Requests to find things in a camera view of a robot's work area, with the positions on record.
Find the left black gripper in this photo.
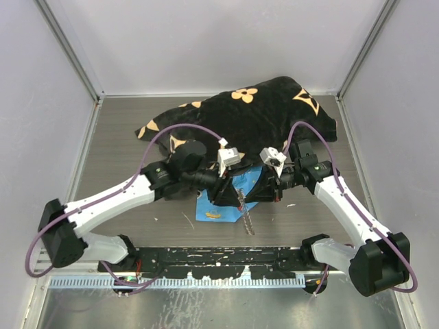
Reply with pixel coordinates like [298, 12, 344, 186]
[181, 160, 241, 206]

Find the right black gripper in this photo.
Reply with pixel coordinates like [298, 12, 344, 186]
[244, 162, 300, 203]

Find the large metal keyring with rings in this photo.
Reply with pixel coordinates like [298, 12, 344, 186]
[237, 188, 255, 236]

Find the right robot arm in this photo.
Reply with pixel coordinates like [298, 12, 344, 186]
[245, 141, 410, 297]

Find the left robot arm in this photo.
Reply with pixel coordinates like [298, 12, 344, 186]
[38, 141, 241, 271]

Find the blue cartoon print cloth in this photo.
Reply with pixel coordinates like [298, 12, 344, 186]
[195, 167, 262, 223]

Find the black floral plush pillow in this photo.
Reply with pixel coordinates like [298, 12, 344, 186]
[134, 76, 337, 172]

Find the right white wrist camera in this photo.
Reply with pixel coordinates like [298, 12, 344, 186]
[259, 147, 287, 177]

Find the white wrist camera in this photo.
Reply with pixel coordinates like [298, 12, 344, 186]
[259, 147, 287, 177]
[217, 147, 241, 177]

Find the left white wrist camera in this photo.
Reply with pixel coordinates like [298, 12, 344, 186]
[217, 147, 241, 177]

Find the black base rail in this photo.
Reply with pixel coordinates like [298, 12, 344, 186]
[109, 246, 324, 280]

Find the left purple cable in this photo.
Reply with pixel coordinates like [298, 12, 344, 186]
[24, 123, 229, 295]

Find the white slotted cable duct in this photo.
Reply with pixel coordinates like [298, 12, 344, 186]
[48, 274, 306, 289]

